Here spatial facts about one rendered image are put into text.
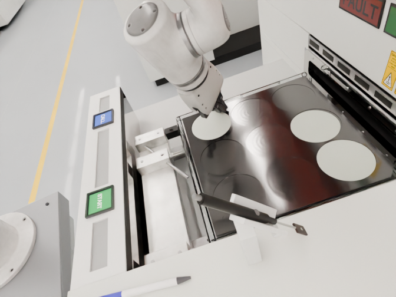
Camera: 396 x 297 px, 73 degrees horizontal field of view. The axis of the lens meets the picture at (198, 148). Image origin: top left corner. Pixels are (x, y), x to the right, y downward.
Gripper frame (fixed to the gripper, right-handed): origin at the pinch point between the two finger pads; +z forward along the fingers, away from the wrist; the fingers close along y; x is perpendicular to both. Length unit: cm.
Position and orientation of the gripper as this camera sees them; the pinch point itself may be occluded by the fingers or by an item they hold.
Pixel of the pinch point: (218, 105)
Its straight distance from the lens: 69.4
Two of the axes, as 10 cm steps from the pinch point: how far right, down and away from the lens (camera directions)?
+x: 8.2, 2.6, -5.1
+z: 4.4, 2.9, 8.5
